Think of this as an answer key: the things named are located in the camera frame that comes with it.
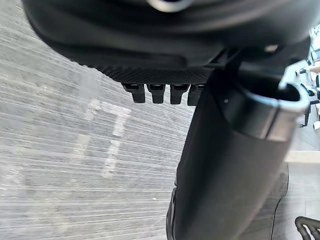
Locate black and white office chair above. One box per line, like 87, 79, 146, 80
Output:
297, 74, 320, 130

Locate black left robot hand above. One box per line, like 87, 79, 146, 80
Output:
21, 0, 320, 240

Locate thin black floor cable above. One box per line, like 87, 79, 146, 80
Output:
271, 162, 290, 240

